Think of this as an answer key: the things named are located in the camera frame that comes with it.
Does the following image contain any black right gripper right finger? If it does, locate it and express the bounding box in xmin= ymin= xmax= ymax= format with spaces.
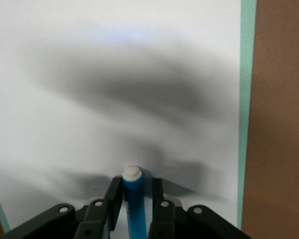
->
xmin=148 ymin=177 xmax=253 ymax=239

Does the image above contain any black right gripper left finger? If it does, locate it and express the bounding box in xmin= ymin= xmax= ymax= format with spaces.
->
xmin=1 ymin=176 xmax=124 ymax=239

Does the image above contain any blue marker with white cap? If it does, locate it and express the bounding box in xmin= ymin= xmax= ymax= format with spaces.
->
xmin=121 ymin=165 xmax=149 ymax=239

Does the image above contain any teal clipboard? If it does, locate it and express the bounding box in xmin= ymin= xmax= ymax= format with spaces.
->
xmin=0 ymin=0 xmax=258 ymax=234

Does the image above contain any white paper sheet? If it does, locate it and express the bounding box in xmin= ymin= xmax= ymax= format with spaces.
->
xmin=0 ymin=0 xmax=242 ymax=231

